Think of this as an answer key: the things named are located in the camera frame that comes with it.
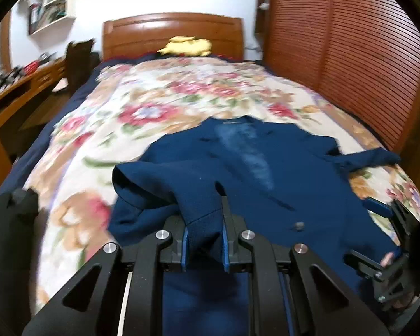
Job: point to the white wall shelf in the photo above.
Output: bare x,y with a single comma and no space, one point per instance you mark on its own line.
52,1

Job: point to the yellow plush toy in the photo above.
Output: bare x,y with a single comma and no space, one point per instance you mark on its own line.
187,46

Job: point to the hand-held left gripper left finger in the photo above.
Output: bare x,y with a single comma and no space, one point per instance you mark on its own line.
184,250

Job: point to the wooden desk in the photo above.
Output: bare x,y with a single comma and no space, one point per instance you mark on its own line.
7,101

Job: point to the black chair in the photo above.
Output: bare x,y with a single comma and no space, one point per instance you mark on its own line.
77,61

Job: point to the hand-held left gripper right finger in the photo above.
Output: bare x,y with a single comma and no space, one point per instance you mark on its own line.
226,250

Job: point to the floral blanket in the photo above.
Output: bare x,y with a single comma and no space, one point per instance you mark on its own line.
154,112

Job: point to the wooden louvered wardrobe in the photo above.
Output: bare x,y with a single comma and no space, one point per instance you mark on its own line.
339,49

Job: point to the dark blue jacket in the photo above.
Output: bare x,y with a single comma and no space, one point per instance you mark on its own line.
266,182

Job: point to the wooden bed headboard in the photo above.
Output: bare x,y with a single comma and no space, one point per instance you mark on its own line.
168,33

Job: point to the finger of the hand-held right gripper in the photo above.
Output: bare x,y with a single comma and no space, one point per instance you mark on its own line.
365,260
378,207

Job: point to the black cloth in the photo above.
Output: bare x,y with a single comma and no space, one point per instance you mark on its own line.
10,238

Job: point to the navy bed sheet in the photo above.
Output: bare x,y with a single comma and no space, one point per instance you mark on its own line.
49,126

